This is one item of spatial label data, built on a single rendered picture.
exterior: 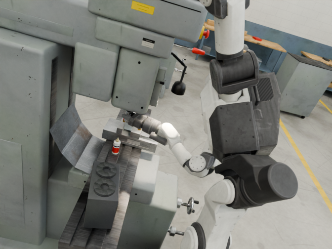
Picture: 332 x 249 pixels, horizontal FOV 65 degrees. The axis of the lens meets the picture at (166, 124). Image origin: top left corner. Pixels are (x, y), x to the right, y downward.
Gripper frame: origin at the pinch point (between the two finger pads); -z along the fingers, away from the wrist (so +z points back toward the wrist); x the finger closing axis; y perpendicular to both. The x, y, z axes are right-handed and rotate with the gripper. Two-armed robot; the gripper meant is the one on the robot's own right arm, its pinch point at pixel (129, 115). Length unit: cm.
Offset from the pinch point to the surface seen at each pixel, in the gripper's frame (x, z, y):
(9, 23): 31, -49, -36
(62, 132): 18.9, -28.7, 16.7
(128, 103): 9.7, 2.8, -12.8
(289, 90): -431, 116, 72
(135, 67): 9.7, 2.9, -31.6
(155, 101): -2.4, 11.8, -13.6
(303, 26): -735, 99, -21
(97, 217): 50, 19, 19
